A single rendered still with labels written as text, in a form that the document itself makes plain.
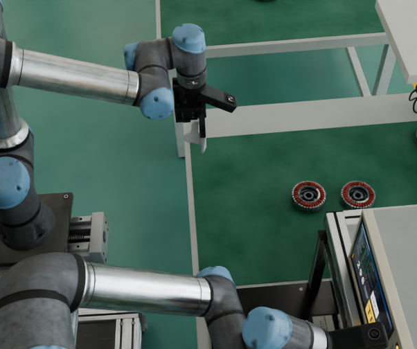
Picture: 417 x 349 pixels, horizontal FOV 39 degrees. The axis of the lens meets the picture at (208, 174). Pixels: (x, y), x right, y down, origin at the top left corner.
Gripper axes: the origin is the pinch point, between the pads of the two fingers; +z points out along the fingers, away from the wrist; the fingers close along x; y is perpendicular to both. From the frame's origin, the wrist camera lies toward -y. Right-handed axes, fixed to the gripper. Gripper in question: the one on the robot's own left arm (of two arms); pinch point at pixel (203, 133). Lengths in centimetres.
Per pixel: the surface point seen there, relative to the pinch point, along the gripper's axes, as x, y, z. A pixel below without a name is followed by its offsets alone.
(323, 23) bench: -96, -55, 40
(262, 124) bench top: -39, -22, 40
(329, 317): 46, -30, 24
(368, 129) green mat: -33, -61, 40
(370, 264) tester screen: 50, -33, -11
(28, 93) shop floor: -144, 102, 115
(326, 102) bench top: -48, -48, 40
